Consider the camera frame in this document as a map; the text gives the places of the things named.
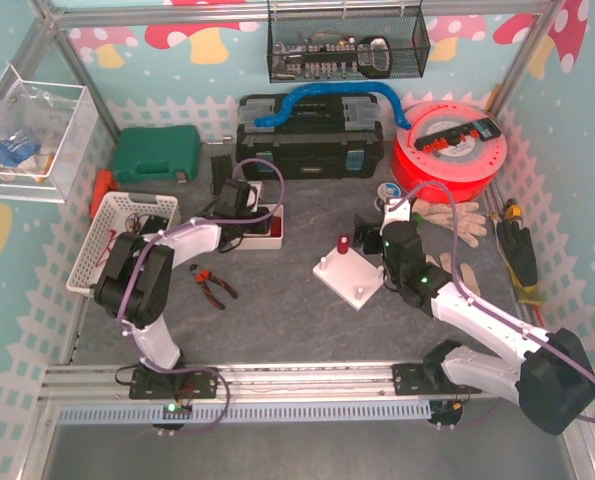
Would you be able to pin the large red spring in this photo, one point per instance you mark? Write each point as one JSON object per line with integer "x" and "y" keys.
{"x": 343, "y": 245}
{"x": 276, "y": 227}

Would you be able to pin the black yellow work glove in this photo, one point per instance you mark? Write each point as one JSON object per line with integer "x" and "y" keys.
{"x": 518, "y": 252}

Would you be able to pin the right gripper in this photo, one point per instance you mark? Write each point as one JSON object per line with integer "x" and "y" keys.
{"x": 372, "y": 237}

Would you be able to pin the orange pneumatic tubing reel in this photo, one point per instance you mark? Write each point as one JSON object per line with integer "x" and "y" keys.
{"x": 466, "y": 170}

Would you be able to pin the yellow black tool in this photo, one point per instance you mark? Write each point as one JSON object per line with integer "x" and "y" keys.
{"x": 512, "y": 211}

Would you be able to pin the black wire mesh shelf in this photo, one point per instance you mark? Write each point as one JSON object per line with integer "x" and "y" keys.
{"x": 345, "y": 41}

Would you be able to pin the white perforated basket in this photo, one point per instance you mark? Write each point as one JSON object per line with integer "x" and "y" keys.
{"x": 118, "y": 213}

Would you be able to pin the green brass pipe fitting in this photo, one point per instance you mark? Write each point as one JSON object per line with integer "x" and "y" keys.
{"x": 418, "y": 219}

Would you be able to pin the yellow rod in corner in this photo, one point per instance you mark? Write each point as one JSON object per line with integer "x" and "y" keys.
{"x": 492, "y": 103}

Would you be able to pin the grey slotted cable duct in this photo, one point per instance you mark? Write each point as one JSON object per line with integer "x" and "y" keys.
{"x": 239, "y": 412}

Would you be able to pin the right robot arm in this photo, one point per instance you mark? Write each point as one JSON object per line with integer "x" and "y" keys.
{"x": 546, "y": 374}

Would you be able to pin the solder wire spool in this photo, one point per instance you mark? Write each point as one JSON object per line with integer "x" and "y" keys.
{"x": 386, "y": 191}

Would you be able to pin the white peg base plate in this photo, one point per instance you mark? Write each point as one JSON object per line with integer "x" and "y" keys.
{"x": 351, "y": 276}

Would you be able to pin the green plastic tool case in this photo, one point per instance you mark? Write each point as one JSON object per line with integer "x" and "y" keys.
{"x": 156, "y": 153}

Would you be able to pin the clear acrylic wall box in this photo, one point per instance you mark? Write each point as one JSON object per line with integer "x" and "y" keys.
{"x": 44, "y": 132}

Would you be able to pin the orange tool handle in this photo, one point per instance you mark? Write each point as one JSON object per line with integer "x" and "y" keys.
{"x": 103, "y": 184}

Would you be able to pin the black socket rail orange clips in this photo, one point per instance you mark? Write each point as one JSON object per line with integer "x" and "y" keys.
{"x": 483, "y": 129}

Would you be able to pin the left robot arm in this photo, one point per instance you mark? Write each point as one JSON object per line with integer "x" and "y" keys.
{"x": 134, "y": 283}

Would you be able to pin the black plastic toolbox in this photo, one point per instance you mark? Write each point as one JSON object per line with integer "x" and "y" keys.
{"x": 331, "y": 136}

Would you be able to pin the black device in basket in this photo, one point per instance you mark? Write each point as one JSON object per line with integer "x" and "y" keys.
{"x": 147, "y": 224}

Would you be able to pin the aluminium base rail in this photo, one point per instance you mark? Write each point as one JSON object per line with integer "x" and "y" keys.
{"x": 262, "y": 382}

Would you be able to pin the white knit work glove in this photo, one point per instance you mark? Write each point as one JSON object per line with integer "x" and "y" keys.
{"x": 471, "y": 225}

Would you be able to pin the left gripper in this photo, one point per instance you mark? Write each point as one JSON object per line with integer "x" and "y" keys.
{"x": 259, "y": 220}

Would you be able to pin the white plastic parts bin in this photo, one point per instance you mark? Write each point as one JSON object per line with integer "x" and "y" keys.
{"x": 262, "y": 242}

